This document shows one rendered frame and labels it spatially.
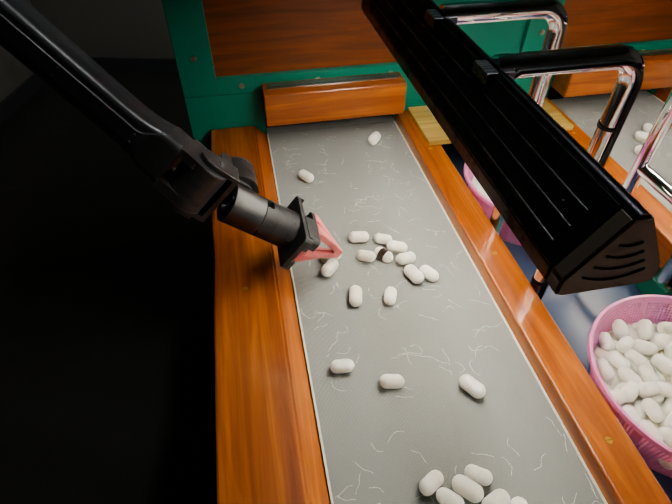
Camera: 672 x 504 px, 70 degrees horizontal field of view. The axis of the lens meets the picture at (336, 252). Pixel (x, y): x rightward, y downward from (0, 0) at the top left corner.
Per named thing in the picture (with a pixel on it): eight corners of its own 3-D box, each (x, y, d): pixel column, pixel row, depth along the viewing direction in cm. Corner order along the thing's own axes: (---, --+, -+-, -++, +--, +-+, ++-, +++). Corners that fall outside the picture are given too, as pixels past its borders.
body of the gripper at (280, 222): (307, 199, 74) (266, 178, 70) (317, 243, 67) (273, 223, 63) (283, 227, 77) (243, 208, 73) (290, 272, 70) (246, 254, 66)
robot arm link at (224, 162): (163, 205, 61) (203, 158, 59) (165, 161, 70) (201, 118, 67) (238, 247, 69) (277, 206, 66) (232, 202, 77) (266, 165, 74)
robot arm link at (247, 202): (210, 226, 64) (232, 194, 62) (208, 197, 69) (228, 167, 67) (254, 244, 68) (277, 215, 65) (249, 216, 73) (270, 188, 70)
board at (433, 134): (428, 146, 100) (428, 141, 99) (407, 111, 110) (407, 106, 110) (572, 130, 104) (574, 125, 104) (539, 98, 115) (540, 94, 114)
